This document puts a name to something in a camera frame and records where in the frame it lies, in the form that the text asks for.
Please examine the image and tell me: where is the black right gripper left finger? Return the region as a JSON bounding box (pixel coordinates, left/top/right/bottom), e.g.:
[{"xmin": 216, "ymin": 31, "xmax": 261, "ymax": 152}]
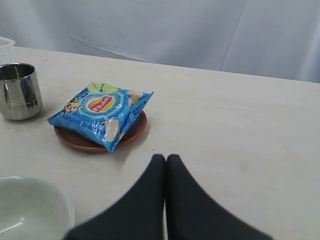
[{"xmin": 65, "ymin": 154, "xmax": 166, "ymax": 240}]

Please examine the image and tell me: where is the white ceramic bowl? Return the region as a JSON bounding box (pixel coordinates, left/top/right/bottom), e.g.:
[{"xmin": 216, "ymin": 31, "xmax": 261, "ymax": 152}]
[{"xmin": 0, "ymin": 176, "xmax": 75, "ymax": 240}]

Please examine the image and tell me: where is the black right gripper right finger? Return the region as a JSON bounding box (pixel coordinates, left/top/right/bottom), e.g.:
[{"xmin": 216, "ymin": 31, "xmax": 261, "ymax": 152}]
[{"xmin": 165, "ymin": 154, "xmax": 271, "ymax": 240}]

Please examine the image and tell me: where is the white backdrop curtain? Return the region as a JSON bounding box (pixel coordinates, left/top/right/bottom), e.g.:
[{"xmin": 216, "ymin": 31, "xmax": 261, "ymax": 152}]
[{"xmin": 0, "ymin": 0, "xmax": 320, "ymax": 83}]

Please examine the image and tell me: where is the white plastic woven basket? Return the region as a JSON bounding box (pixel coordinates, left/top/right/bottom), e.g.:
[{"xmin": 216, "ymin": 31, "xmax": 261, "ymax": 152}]
[{"xmin": 0, "ymin": 36, "xmax": 15, "ymax": 65}]

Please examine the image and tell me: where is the stainless steel cup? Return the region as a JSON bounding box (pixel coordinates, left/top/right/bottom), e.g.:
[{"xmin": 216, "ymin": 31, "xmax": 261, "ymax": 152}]
[{"xmin": 0, "ymin": 63, "xmax": 43, "ymax": 121}]

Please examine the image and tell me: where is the blue chips bag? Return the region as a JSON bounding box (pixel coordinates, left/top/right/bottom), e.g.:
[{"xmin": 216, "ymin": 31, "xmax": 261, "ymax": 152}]
[{"xmin": 47, "ymin": 82, "xmax": 153, "ymax": 152}]

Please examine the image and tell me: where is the brown round plate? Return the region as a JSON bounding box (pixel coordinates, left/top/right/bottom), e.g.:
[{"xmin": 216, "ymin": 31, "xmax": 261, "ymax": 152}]
[{"xmin": 53, "ymin": 111, "xmax": 148, "ymax": 153}]

